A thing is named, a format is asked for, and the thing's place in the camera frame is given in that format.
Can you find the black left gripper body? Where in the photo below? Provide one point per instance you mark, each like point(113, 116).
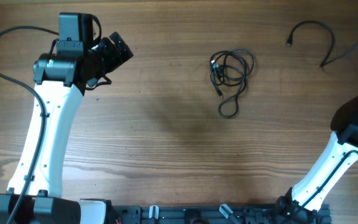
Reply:
point(105, 57)

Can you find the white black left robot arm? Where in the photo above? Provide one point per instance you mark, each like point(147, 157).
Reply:
point(79, 60)

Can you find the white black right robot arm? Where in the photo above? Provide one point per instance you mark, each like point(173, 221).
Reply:
point(303, 201)

